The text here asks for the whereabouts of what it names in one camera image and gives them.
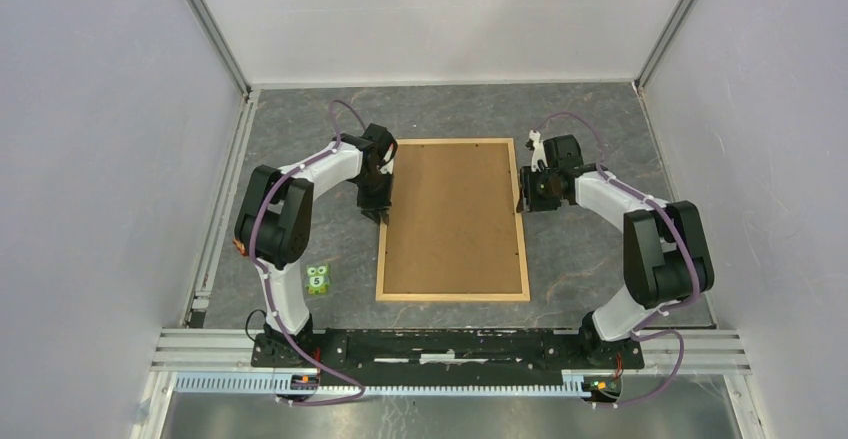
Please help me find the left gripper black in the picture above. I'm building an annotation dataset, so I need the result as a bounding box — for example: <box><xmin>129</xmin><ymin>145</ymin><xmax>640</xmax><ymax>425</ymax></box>
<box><xmin>352</xmin><ymin>170</ymin><xmax>393</xmax><ymax>225</ymax></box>

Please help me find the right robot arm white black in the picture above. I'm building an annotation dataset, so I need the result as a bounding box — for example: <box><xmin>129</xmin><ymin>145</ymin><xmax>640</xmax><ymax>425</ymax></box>
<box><xmin>516</xmin><ymin>130</ymin><xmax>714</xmax><ymax>367</ymax></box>

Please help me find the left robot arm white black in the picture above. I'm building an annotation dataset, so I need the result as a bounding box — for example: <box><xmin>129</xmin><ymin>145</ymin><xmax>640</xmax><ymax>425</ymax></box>
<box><xmin>234</xmin><ymin>124</ymin><xmax>398</xmax><ymax>367</ymax></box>

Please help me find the green owl number toy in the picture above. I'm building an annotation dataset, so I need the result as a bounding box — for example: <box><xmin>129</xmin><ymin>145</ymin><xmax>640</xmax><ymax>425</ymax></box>
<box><xmin>306</xmin><ymin>264</ymin><xmax>330</xmax><ymax>295</ymax></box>

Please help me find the red small toy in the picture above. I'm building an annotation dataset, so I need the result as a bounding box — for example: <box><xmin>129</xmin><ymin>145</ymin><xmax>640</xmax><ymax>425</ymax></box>
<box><xmin>232</xmin><ymin>239</ymin><xmax>249</xmax><ymax>257</ymax></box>

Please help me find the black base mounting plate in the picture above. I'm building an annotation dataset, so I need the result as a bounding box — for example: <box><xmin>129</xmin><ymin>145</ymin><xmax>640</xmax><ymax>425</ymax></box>
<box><xmin>251</xmin><ymin>328</ymin><xmax>645</xmax><ymax>388</ymax></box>

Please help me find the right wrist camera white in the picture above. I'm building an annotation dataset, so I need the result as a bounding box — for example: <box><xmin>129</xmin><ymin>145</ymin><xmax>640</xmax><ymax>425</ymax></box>
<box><xmin>526</xmin><ymin>130</ymin><xmax>548</xmax><ymax>172</ymax></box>

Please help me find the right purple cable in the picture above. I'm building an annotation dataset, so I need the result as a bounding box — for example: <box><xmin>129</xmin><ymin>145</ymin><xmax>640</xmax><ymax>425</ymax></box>
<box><xmin>535</xmin><ymin>111</ymin><xmax>704</xmax><ymax>411</ymax></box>

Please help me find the toothed aluminium rail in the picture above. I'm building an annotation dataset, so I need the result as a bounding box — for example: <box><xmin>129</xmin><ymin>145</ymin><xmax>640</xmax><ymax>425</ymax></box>
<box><xmin>174</xmin><ymin>372</ymin><xmax>590</xmax><ymax>399</ymax></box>

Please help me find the right aluminium corner post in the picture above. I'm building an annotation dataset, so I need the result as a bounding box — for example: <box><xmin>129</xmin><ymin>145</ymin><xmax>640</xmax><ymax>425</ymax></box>
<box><xmin>633</xmin><ymin>0</ymin><xmax>697</xmax><ymax>94</ymax></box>

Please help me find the aluminium corner post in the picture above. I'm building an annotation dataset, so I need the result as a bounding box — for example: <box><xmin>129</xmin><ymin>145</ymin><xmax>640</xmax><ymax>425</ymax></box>
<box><xmin>186</xmin><ymin>0</ymin><xmax>252</xmax><ymax>96</ymax></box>
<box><xmin>633</xmin><ymin>0</ymin><xmax>697</xmax><ymax>94</ymax></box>

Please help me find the left aluminium corner post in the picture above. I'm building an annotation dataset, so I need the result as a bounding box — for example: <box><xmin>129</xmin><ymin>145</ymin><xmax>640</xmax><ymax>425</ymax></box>
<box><xmin>186</xmin><ymin>0</ymin><xmax>252</xmax><ymax>96</ymax></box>

